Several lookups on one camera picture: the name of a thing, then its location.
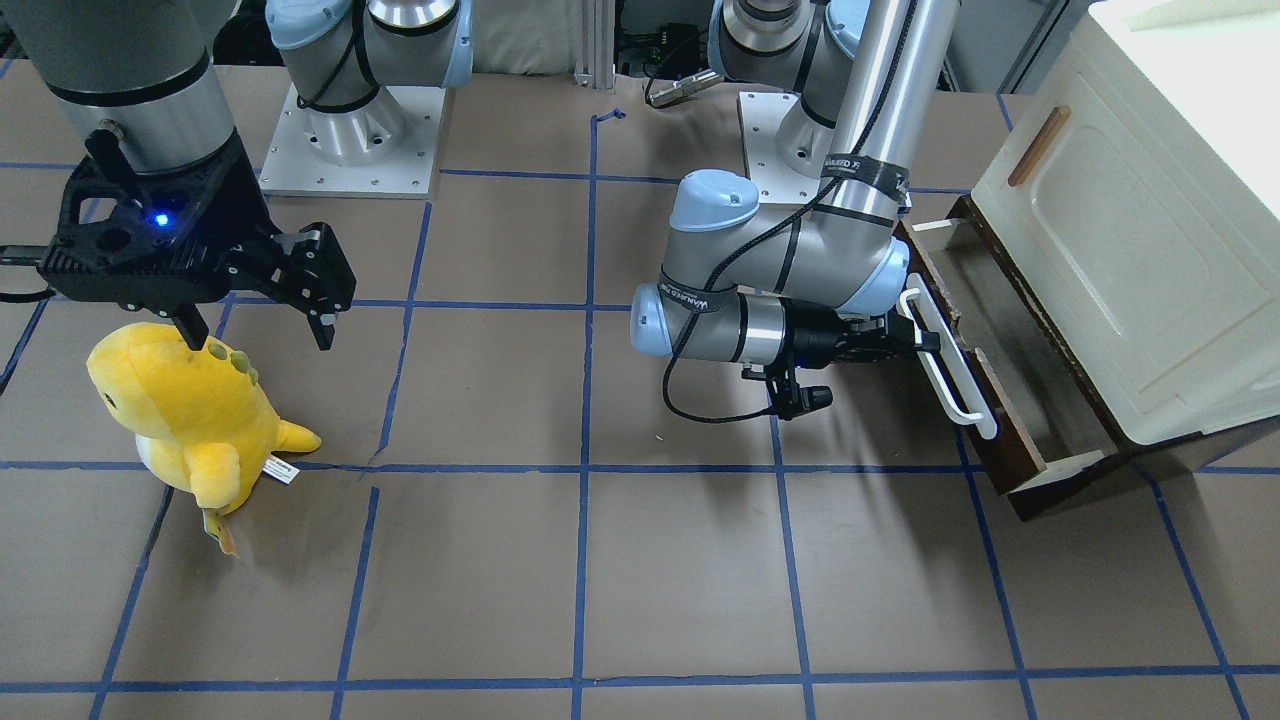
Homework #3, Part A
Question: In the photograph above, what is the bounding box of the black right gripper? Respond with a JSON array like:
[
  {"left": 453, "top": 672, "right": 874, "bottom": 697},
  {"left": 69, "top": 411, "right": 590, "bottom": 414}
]
[{"left": 38, "top": 129, "right": 357, "bottom": 351}]

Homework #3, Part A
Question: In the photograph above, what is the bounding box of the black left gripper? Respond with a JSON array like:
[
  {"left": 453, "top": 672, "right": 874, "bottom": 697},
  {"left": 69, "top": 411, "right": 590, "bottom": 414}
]
[{"left": 742, "top": 304, "right": 941, "bottom": 420}]

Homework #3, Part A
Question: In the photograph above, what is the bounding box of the white drawer handle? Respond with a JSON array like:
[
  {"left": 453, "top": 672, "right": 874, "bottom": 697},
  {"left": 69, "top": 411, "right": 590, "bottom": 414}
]
[{"left": 897, "top": 273, "right": 998, "bottom": 439}]

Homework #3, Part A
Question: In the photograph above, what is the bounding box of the dark brown wooden drawer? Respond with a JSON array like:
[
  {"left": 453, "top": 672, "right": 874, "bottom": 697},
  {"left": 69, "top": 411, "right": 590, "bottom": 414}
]
[{"left": 895, "top": 219, "right": 1117, "bottom": 520}]

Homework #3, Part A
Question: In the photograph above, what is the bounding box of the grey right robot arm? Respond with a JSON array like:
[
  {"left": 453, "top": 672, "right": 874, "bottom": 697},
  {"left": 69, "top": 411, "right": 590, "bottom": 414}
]
[{"left": 3, "top": 1, "right": 474, "bottom": 350}]

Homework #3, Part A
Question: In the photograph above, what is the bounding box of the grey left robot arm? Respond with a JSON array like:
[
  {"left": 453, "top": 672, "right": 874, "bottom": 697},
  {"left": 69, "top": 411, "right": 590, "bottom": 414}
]
[{"left": 630, "top": 1, "right": 961, "bottom": 420}]

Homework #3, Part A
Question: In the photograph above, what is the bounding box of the yellow plush dinosaur toy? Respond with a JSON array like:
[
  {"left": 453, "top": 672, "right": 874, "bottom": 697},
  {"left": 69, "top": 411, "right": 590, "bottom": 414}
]
[{"left": 86, "top": 323, "right": 321, "bottom": 515}]

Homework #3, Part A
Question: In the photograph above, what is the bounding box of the white sewn label on plush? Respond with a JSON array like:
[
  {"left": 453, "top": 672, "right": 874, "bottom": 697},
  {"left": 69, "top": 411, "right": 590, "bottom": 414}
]
[{"left": 262, "top": 455, "right": 300, "bottom": 486}]

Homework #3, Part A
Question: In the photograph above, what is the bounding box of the cardboard hang tag on plush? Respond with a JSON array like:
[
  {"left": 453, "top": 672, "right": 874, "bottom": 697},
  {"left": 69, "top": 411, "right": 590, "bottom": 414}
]
[{"left": 201, "top": 509, "right": 239, "bottom": 557}]

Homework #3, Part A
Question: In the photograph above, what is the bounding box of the cream plastic storage box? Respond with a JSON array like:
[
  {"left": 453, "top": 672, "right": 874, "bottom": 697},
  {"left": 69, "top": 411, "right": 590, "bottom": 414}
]
[{"left": 972, "top": 1, "right": 1279, "bottom": 445}]

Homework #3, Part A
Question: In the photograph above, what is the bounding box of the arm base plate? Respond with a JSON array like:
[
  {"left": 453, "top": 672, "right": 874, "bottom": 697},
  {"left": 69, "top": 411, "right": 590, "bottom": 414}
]
[
  {"left": 259, "top": 86, "right": 451, "bottom": 199},
  {"left": 739, "top": 90, "right": 833, "bottom": 209}
]

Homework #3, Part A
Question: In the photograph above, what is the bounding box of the wooden handle on box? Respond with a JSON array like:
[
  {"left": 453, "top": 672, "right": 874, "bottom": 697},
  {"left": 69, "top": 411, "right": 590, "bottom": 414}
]
[{"left": 1007, "top": 105, "right": 1073, "bottom": 187}]

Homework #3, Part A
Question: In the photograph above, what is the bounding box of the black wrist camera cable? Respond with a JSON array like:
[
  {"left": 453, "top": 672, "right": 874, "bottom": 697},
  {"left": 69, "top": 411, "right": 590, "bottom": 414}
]
[{"left": 660, "top": 0, "right": 922, "bottom": 425}]

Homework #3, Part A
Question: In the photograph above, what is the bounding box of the aluminium frame post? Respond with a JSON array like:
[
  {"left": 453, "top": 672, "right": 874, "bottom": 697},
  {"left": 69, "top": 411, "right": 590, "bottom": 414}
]
[{"left": 573, "top": 0, "right": 618, "bottom": 92}]

